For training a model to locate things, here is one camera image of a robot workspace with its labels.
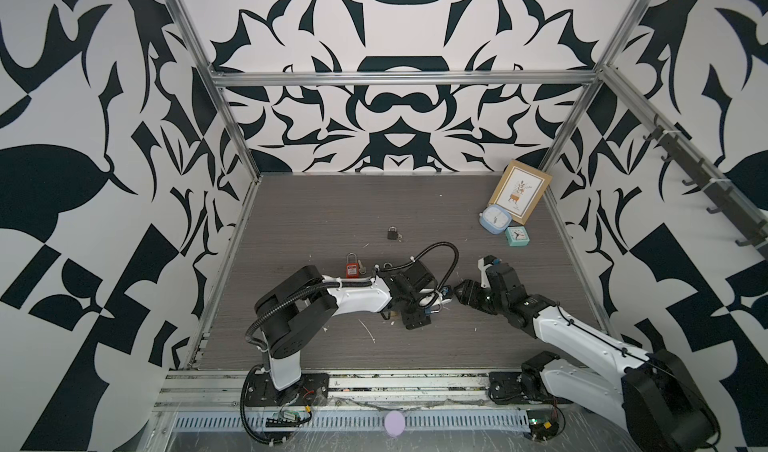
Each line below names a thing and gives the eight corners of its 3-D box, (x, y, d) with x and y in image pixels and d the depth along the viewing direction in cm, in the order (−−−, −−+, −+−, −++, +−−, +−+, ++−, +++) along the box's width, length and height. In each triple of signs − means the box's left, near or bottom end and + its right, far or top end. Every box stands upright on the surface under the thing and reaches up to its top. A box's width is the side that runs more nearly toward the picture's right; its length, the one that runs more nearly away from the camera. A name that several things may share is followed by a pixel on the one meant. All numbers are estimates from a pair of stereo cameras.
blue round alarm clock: (496, 238, 104) (498, 233, 101) (472, 221, 109) (474, 216, 106) (512, 222, 109) (515, 216, 106) (489, 206, 113) (491, 200, 111)
